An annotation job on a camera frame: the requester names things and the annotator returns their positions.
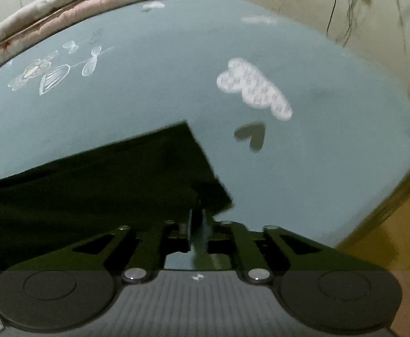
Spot black pants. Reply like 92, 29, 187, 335
0, 121, 234, 274

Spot black hanging cable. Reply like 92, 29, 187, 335
342, 0, 372, 48
326, 0, 344, 37

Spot pink floral quilt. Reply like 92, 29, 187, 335
0, 0, 206, 81

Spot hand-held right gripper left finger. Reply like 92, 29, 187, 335
8, 210, 197, 283

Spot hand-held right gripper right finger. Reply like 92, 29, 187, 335
201, 210, 390, 283

